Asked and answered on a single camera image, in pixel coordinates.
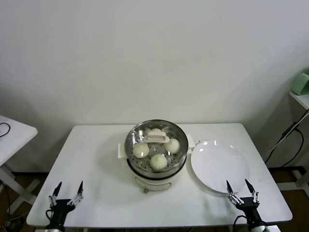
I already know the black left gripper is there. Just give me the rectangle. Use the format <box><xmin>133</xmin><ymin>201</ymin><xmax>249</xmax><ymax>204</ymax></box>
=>
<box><xmin>48</xmin><ymin>180</ymin><xmax>84</xmax><ymax>225</ymax></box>

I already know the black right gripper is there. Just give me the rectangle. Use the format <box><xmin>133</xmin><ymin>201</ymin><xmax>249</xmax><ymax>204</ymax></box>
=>
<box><xmin>225</xmin><ymin>178</ymin><xmax>263</xmax><ymax>224</ymax></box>

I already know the glass lid with cream handle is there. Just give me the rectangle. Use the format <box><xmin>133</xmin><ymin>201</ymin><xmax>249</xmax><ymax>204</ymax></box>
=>
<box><xmin>125</xmin><ymin>119</ymin><xmax>188</xmax><ymax>171</ymax></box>

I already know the steel perforated steamer basket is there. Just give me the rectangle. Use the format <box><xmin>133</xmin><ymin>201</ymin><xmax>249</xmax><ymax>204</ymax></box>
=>
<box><xmin>125</xmin><ymin>119</ymin><xmax>189</xmax><ymax>178</ymax></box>

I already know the white round plate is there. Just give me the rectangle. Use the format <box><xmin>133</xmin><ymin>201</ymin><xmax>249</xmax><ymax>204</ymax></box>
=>
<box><xmin>190</xmin><ymin>139</ymin><xmax>251</xmax><ymax>194</ymax></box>

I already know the black power adapter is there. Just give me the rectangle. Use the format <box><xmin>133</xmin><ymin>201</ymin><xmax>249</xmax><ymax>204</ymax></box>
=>
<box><xmin>281</xmin><ymin>122</ymin><xmax>299</xmax><ymax>141</ymax></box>

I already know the cream electric cooker pot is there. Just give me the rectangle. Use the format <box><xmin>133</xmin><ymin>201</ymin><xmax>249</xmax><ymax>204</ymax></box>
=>
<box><xmin>117</xmin><ymin>134</ymin><xmax>196</xmax><ymax>194</ymax></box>

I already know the pale green appliance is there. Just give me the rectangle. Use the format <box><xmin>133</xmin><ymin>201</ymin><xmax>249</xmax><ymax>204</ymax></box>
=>
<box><xmin>292</xmin><ymin>68</ymin><xmax>309</xmax><ymax>96</ymax></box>

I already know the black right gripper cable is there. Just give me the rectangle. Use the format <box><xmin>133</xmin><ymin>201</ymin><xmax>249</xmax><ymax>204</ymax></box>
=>
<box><xmin>233</xmin><ymin>215</ymin><xmax>247</xmax><ymax>232</ymax></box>

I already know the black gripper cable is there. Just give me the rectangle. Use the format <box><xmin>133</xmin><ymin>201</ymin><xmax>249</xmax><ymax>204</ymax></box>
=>
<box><xmin>45</xmin><ymin>209</ymin><xmax>55</xmax><ymax>224</ymax></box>
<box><xmin>233</xmin><ymin>215</ymin><xmax>247</xmax><ymax>232</ymax></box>

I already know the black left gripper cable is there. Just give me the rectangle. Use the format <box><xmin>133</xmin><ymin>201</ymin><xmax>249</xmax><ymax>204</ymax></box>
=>
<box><xmin>45</xmin><ymin>209</ymin><xmax>55</xmax><ymax>224</ymax></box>

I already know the black power cable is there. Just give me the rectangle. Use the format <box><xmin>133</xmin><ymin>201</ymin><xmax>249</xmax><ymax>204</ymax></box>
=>
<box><xmin>265</xmin><ymin>129</ymin><xmax>305</xmax><ymax>168</ymax></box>

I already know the thin black cable loop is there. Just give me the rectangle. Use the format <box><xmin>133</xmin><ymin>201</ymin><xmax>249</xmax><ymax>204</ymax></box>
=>
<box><xmin>0</xmin><ymin>122</ymin><xmax>11</xmax><ymax>138</ymax></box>

